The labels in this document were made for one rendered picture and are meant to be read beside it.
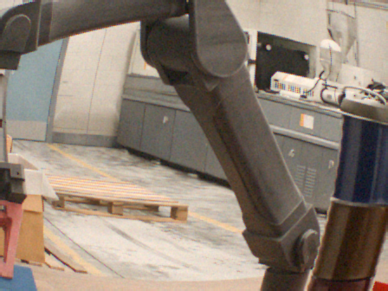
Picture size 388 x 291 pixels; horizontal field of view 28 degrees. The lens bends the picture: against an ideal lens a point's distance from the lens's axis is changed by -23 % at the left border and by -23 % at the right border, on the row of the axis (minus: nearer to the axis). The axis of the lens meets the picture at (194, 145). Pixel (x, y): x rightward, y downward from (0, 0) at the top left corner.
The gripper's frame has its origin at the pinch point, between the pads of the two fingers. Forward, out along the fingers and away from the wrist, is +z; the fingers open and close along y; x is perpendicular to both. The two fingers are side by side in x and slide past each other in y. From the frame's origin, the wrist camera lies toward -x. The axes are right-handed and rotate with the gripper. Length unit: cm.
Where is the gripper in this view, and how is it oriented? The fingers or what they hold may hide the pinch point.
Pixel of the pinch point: (4, 270)
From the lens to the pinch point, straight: 70.9
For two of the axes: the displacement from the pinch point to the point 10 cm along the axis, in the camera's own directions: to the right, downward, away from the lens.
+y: 5.0, -4.0, -7.7
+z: 1.6, 9.1, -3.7
